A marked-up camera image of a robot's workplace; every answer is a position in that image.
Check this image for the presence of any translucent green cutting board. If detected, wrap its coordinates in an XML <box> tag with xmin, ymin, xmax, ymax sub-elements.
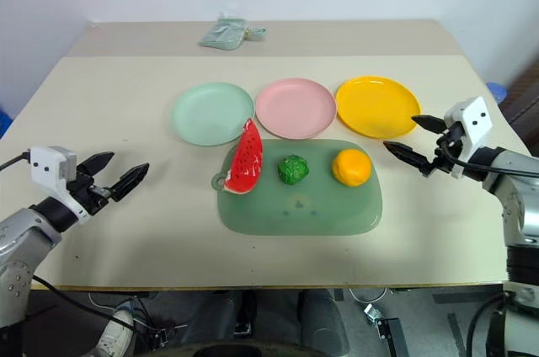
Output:
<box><xmin>211</xmin><ymin>138</ymin><xmax>385</xmax><ymax>237</ymax></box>

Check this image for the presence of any white sneaker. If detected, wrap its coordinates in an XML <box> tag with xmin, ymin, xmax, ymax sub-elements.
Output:
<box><xmin>93</xmin><ymin>309</ymin><xmax>136</xmax><ymax>357</ymax></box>

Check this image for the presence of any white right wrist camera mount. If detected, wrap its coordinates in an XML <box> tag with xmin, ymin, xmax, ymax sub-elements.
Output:
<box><xmin>443</xmin><ymin>96</ymin><xmax>495</xmax><ymax>180</ymax></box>

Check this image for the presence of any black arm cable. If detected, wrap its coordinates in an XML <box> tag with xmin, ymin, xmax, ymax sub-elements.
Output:
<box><xmin>439</xmin><ymin>129</ymin><xmax>539</xmax><ymax>178</ymax></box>
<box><xmin>0</xmin><ymin>153</ymin><xmax>33</xmax><ymax>172</ymax></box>

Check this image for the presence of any black metal bracket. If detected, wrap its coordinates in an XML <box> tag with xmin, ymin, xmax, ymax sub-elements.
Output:
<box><xmin>363</xmin><ymin>301</ymin><xmax>406</xmax><ymax>357</ymax></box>

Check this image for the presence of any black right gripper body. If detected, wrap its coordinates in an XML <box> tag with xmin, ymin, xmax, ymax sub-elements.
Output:
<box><xmin>419</xmin><ymin>120</ymin><xmax>467</xmax><ymax>179</ymax></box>

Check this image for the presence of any orange fruit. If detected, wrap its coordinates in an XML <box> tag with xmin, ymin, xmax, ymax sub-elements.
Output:
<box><xmin>331</xmin><ymin>148</ymin><xmax>373</xmax><ymax>188</ymax></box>

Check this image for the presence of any light green plate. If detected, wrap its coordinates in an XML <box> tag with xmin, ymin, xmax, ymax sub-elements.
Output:
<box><xmin>170</xmin><ymin>82</ymin><xmax>256</xmax><ymax>147</ymax></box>

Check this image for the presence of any dark wooden furniture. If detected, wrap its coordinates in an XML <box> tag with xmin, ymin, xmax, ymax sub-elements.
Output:
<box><xmin>499</xmin><ymin>60</ymin><xmax>539</xmax><ymax>133</ymax></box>

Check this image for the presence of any pale green fabric pouch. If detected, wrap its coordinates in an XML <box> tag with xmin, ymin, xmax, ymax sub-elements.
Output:
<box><xmin>197</xmin><ymin>14</ymin><xmax>250</xmax><ymax>49</ymax></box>

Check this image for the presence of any white floor cable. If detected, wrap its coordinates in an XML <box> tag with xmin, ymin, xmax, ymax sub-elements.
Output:
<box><xmin>348</xmin><ymin>286</ymin><xmax>392</xmax><ymax>304</ymax></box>

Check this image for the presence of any red watermelon slice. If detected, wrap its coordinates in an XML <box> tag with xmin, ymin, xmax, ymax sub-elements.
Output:
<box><xmin>222</xmin><ymin>117</ymin><xmax>265</xmax><ymax>196</ymax></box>

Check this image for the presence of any pale green pouch strap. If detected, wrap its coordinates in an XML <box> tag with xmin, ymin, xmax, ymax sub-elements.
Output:
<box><xmin>243</xmin><ymin>25</ymin><xmax>269</xmax><ymax>42</ymax></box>

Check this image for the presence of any green toy cabbage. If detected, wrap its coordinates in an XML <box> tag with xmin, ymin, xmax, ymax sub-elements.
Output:
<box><xmin>277</xmin><ymin>154</ymin><xmax>312</xmax><ymax>185</ymax></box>

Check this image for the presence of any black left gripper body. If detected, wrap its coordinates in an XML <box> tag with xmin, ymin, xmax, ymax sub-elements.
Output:
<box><xmin>66</xmin><ymin>168</ymin><xmax>117</xmax><ymax>216</ymax></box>

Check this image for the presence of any yellow plate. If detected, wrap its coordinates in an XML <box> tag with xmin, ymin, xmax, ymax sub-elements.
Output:
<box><xmin>335</xmin><ymin>75</ymin><xmax>423</xmax><ymax>141</ymax></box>

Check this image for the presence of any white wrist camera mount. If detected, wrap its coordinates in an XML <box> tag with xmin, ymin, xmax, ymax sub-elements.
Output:
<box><xmin>443</xmin><ymin>96</ymin><xmax>495</xmax><ymax>180</ymax></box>
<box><xmin>28</xmin><ymin>146</ymin><xmax>92</xmax><ymax>224</ymax></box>

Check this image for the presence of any dark rounded shape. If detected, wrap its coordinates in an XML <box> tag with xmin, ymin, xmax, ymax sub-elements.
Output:
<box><xmin>297</xmin><ymin>289</ymin><xmax>351</xmax><ymax>354</ymax></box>

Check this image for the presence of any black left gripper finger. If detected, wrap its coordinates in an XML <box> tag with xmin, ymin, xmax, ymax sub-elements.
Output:
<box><xmin>77</xmin><ymin>151</ymin><xmax>116</xmax><ymax>178</ymax></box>
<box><xmin>109</xmin><ymin>162</ymin><xmax>151</xmax><ymax>203</ymax></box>

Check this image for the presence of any blue round object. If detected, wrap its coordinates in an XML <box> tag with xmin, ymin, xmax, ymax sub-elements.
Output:
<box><xmin>487</xmin><ymin>81</ymin><xmax>511</xmax><ymax>102</ymax></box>

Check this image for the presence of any pink plate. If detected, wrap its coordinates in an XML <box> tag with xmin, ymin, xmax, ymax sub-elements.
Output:
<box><xmin>254</xmin><ymin>77</ymin><xmax>338</xmax><ymax>140</ymax></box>

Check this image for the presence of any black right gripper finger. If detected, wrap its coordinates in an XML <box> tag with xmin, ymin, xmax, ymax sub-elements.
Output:
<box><xmin>382</xmin><ymin>140</ymin><xmax>431</xmax><ymax>173</ymax></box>
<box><xmin>411</xmin><ymin>114</ymin><xmax>447</xmax><ymax>136</ymax></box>

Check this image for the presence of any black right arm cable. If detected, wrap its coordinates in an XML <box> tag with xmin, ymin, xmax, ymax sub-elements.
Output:
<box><xmin>439</xmin><ymin>129</ymin><xmax>539</xmax><ymax>178</ymax></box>

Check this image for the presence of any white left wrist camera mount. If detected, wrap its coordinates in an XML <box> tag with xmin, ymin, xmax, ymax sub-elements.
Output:
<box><xmin>28</xmin><ymin>146</ymin><xmax>92</xmax><ymax>224</ymax></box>

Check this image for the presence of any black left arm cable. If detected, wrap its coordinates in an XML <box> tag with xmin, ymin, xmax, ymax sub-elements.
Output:
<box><xmin>0</xmin><ymin>153</ymin><xmax>33</xmax><ymax>172</ymax></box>

